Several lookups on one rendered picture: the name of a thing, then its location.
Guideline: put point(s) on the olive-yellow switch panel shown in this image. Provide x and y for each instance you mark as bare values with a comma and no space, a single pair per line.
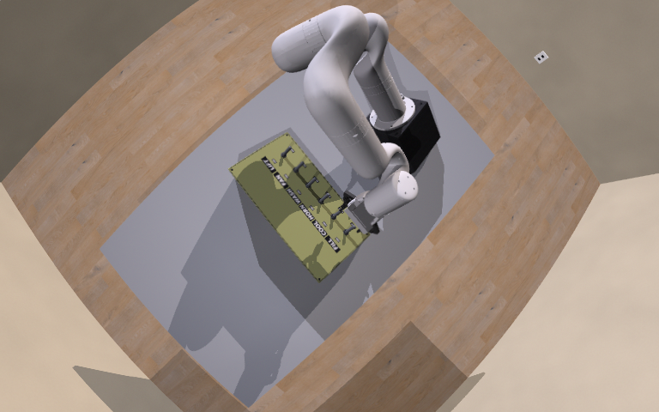
300,204

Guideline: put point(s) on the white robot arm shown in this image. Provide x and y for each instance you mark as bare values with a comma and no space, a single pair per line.
330,102

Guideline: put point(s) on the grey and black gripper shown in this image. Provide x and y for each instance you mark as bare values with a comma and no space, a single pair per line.
357,200

